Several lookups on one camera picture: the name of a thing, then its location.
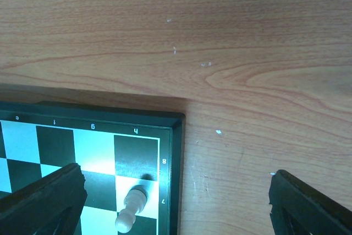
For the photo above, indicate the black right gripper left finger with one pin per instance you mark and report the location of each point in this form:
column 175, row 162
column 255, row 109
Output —
column 50, row 205

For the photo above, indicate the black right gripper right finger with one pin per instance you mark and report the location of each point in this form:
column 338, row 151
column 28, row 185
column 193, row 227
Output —
column 298, row 208

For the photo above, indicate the white pawn on board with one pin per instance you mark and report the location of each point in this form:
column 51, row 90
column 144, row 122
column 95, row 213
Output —
column 134, row 203

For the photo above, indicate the black white chess board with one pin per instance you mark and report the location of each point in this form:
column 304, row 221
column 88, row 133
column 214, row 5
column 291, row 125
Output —
column 116, row 150

